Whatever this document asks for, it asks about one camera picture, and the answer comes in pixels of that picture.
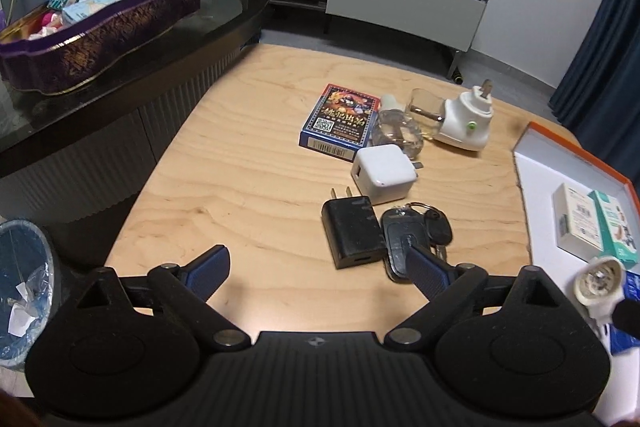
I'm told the dark glass coffee table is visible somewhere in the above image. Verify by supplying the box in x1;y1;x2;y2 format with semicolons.
0;0;273;228

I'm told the blue tin box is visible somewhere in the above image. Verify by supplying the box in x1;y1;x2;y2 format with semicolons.
605;271;640;354

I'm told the clear liquid bottle white cap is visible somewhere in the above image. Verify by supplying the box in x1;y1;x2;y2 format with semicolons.
372;94;427;160

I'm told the white charger cube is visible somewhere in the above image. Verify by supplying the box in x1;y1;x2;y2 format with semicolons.
350;144;425;206

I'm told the small white carton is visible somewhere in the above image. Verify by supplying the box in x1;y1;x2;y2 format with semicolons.
551;183;608;254

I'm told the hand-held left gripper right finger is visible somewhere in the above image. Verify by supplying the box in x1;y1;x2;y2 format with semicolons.
385;242;571;349

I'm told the orange cardboard box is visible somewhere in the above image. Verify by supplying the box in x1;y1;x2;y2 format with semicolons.
512;122;640;427

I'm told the black car key bunch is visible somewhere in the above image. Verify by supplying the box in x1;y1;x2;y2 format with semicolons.
380;202;454;284

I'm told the blue curtain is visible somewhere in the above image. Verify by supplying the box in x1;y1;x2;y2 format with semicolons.
547;0;640;178

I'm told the trash bin with blue bag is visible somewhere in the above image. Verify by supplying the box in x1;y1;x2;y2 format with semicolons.
0;218;63;370

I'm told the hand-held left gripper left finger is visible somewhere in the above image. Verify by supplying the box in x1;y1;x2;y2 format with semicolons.
75;244;252;350

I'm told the white plug-in repeller with bottle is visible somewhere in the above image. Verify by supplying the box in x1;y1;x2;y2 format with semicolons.
406;79;496;152

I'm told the purple tin tray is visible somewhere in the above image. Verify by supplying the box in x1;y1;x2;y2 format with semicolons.
0;0;202;96

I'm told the black charger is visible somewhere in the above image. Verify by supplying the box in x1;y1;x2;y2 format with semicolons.
321;188;388;270

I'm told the blue playing card box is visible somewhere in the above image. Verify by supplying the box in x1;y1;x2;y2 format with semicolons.
299;83;382;158

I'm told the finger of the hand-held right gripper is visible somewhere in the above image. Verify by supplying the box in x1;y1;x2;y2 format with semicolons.
611;299;640;340

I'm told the green bandage box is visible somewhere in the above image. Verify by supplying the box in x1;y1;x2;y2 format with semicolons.
587;189;640;265

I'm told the white cabinet drawer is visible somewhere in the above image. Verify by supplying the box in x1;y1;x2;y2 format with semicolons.
325;0;488;52

